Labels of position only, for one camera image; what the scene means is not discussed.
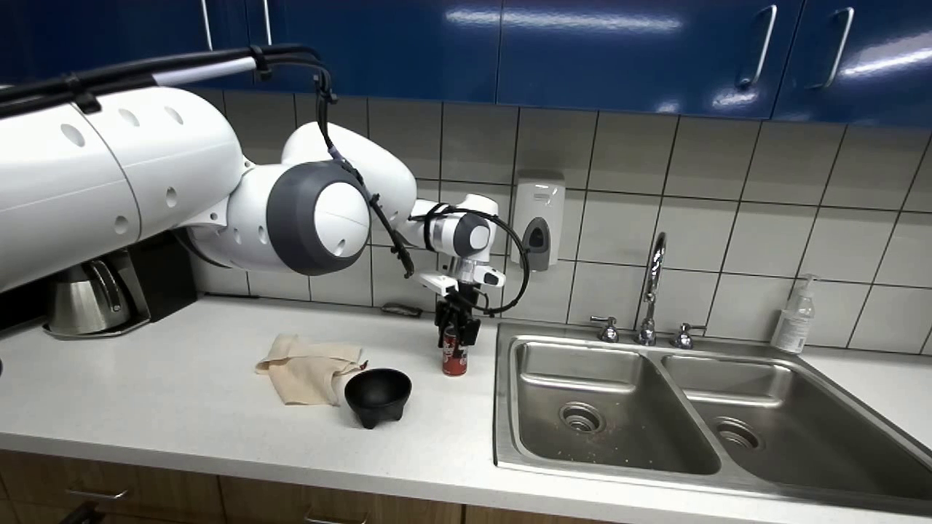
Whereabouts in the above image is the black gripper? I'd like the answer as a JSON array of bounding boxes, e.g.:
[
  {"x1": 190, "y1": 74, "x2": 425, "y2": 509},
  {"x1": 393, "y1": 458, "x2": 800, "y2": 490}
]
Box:
[{"x1": 430, "y1": 286, "x2": 485, "y2": 356}]

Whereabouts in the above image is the red soda can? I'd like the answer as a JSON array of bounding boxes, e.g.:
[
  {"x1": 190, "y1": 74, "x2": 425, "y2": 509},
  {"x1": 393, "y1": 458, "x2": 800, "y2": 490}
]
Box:
[{"x1": 440, "y1": 340, "x2": 472, "y2": 380}]

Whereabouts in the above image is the black bowl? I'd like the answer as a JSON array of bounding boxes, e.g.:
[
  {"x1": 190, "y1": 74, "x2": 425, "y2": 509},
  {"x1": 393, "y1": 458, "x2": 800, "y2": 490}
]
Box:
[{"x1": 340, "y1": 365, "x2": 417, "y2": 432}]

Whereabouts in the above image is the beige cloth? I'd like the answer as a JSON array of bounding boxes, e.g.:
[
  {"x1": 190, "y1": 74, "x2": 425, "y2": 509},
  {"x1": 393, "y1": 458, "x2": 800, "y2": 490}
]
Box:
[{"x1": 254, "y1": 332, "x2": 370, "y2": 410}]

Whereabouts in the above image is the chrome faucet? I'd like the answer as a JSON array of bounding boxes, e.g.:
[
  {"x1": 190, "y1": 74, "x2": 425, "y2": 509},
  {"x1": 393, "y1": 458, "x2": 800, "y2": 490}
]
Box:
[{"x1": 631, "y1": 228, "x2": 673, "y2": 348}]

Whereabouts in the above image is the steel double sink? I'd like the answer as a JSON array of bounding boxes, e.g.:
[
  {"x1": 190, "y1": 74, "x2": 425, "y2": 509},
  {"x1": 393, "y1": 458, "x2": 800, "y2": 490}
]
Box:
[{"x1": 490, "y1": 324, "x2": 932, "y2": 518}]

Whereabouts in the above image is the blue cabinet door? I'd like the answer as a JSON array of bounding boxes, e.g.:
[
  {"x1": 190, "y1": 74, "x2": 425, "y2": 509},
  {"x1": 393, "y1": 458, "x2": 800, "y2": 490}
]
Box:
[
  {"x1": 233, "y1": 0, "x2": 504, "y2": 107},
  {"x1": 498, "y1": 0, "x2": 792, "y2": 123},
  {"x1": 787, "y1": 0, "x2": 932, "y2": 132},
  {"x1": 0, "y1": 0, "x2": 238, "y2": 93}
]

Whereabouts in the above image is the black coffee maker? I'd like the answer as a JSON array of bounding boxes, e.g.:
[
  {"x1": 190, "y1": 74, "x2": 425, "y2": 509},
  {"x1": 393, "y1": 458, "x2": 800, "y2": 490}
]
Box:
[{"x1": 41, "y1": 231, "x2": 201, "y2": 340}]

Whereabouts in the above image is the wooden base cabinet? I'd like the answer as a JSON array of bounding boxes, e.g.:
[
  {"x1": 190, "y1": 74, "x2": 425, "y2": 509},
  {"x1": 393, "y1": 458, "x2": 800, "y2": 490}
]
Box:
[{"x1": 0, "y1": 447, "x2": 622, "y2": 524}]

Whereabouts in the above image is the clear soap pump bottle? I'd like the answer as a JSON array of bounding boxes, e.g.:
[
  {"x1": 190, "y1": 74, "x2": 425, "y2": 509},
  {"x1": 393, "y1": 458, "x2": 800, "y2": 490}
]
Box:
[{"x1": 769, "y1": 273, "x2": 817, "y2": 356}]

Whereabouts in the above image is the steel coffee carafe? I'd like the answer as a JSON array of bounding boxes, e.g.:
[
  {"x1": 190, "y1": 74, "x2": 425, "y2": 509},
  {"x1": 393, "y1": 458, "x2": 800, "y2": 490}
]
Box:
[{"x1": 42, "y1": 254, "x2": 134, "y2": 339}]

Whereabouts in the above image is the black appliance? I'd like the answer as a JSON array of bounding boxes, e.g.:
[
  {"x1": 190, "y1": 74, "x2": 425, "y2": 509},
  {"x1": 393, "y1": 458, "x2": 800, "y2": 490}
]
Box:
[{"x1": 0, "y1": 281, "x2": 53, "y2": 339}]

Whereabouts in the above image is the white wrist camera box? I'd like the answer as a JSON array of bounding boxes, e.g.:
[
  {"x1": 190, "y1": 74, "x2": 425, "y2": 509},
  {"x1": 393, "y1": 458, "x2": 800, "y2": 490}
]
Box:
[{"x1": 417, "y1": 272, "x2": 469, "y2": 300}]

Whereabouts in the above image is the chrome faucet handle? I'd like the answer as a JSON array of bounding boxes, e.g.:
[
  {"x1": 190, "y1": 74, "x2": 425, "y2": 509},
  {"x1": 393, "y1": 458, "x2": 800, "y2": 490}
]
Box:
[
  {"x1": 589, "y1": 316, "x2": 626, "y2": 348},
  {"x1": 669, "y1": 320, "x2": 711, "y2": 352}
]

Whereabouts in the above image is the white wall soap dispenser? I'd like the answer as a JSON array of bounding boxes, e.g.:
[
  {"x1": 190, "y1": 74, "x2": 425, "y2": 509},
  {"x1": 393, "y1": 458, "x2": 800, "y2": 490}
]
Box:
[{"x1": 507, "y1": 169, "x2": 567, "y2": 278}]

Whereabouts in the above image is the silver cabinet door handle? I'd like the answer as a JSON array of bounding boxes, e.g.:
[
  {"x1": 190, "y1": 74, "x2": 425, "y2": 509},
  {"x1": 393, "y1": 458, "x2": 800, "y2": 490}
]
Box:
[
  {"x1": 194, "y1": 0, "x2": 214, "y2": 52},
  {"x1": 817, "y1": 4, "x2": 859, "y2": 93},
  {"x1": 255, "y1": 0, "x2": 277, "y2": 51},
  {"x1": 734, "y1": 4, "x2": 784, "y2": 93}
]

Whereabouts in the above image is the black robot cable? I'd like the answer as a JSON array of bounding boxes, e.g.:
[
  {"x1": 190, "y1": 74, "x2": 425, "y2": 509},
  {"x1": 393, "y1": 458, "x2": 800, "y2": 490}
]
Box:
[{"x1": 0, "y1": 40, "x2": 532, "y2": 320}]

